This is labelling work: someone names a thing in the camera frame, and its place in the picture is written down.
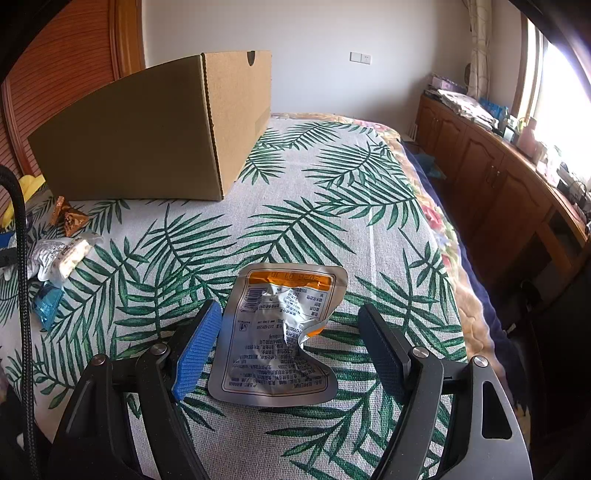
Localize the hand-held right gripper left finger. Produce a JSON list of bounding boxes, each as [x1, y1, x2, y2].
[[48, 299, 223, 480]]

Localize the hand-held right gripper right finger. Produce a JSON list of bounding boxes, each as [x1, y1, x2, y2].
[[358, 304, 531, 480]]

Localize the silver orange snack pouch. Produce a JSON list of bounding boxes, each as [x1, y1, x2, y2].
[[207, 262, 349, 408]]

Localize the white silver snack packet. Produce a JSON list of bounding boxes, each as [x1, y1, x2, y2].
[[25, 233, 105, 281]]

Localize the brown cardboard box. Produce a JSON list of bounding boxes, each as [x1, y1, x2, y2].
[[27, 50, 273, 202]]

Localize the dark blue cloth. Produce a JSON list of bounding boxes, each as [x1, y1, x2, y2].
[[402, 141, 532, 407]]

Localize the leaf-print bedsheet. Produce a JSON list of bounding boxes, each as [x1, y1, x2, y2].
[[0, 117, 467, 480]]

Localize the floral quilt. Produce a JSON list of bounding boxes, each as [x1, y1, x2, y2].
[[270, 111, 509, 365]]

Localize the blue candy wrapper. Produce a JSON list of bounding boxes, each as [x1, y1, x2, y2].
[[31, 282, 64, 332]]

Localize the brown gold candy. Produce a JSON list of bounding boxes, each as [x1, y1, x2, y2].
[[48, 196, 71, 227], [62, 209, 89, 237]]

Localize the teal cloth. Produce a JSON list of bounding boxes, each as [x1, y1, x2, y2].
[[414, 154, 445, 180]]

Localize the long wooden cabinet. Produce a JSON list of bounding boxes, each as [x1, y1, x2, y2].
[[416, 92, 591, 296]]

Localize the yellow plush toy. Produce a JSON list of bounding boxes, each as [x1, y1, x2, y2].
[[0, 174, 47, 232]]

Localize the stack of papers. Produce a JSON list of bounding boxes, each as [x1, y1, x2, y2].
[[425, 73, 499, 127]]

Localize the pink bottle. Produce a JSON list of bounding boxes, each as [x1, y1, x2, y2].
[[519, 117, 539, 151]]

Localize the blue boxes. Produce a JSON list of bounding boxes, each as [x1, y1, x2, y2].
[[480, 98, 509, 125]]

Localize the wooden-framed window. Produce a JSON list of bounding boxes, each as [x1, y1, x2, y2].
[[517, 14, 591, 195]]

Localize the wooden slatted wardrobe door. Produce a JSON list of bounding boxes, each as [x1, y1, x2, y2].
[[0, 0, 146, 185]]

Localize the patterned window curtain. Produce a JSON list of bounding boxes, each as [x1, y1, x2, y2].
[[466, 0, 492, 100]]

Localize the black braided cable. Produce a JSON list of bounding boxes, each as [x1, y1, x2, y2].
[[0, 165, 38, 462]]

